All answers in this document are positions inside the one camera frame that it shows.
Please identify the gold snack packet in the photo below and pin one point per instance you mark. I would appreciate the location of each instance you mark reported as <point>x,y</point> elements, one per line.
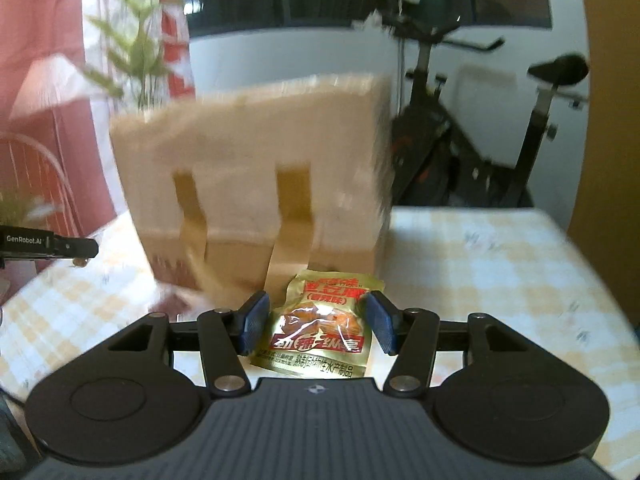
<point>315,335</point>

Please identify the black exercise bike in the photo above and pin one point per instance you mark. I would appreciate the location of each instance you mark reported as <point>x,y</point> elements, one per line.
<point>440,160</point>

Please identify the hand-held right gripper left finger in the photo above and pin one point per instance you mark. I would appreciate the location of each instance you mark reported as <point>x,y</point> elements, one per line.
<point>254,322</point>

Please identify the brown taped cardboard box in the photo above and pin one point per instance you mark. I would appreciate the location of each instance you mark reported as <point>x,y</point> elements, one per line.
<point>240,150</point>

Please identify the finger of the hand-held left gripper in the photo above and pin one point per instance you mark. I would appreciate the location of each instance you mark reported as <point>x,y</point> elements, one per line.
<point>75,249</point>

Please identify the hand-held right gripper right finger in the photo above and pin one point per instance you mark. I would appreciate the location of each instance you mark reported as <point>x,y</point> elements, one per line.
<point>382,322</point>

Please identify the thin metal pole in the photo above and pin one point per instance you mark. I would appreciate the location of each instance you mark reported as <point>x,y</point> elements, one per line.
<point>401,60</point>

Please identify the wooden door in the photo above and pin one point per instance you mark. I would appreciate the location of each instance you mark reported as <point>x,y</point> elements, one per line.
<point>610,160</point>

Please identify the wall poster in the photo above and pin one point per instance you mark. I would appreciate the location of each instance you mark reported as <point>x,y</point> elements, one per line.
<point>45,20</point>

